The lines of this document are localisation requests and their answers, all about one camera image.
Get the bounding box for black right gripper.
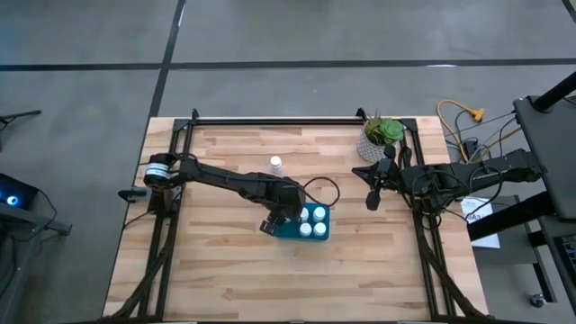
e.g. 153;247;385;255
351;144;405;212

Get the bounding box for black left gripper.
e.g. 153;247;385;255
258;178;306;237

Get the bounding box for teal plastic basket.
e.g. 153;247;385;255
272;202;332;243

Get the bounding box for succulent in white patterned pot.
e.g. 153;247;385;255
356;110;406;164

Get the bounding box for white paper sheet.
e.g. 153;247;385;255
459;196;501;249

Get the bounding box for black equipment cart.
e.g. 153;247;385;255
466;70;576;324

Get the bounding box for black metal stand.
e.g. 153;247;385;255
0;202;73;324

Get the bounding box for black device with blue light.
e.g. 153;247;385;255
0;172;40;211

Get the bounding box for black tripod leg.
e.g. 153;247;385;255
0;109;43;152

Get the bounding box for black looped gripper cable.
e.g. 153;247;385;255
300;175;342;209

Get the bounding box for black aluminium frame side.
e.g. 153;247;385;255
398;115;491;323
103;117;199;323

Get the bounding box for black aluminium table frame rail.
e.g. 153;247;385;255
173;115;419;128

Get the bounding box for yellow extension cable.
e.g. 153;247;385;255
436;98;487;158

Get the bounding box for black frame-mounted handle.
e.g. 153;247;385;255
117;186;153;203

